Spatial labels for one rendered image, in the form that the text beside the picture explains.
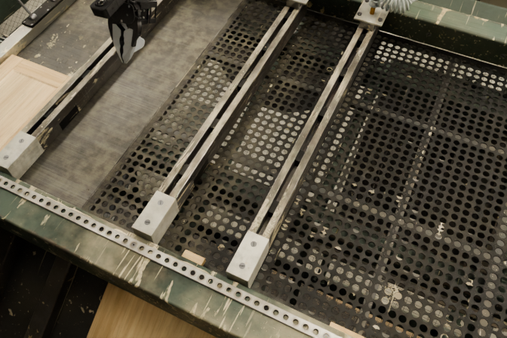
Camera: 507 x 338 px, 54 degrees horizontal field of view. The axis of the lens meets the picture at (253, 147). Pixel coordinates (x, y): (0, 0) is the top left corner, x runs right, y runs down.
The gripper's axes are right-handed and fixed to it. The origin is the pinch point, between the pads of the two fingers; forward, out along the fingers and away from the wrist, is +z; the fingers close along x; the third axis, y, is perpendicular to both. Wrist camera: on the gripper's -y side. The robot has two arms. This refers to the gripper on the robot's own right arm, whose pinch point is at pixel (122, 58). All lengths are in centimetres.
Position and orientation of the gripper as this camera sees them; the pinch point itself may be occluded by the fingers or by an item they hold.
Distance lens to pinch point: 124.4
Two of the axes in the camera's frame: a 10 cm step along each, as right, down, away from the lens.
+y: 4.8, -3.0, 8.3
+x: -8.7, -3.2, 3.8
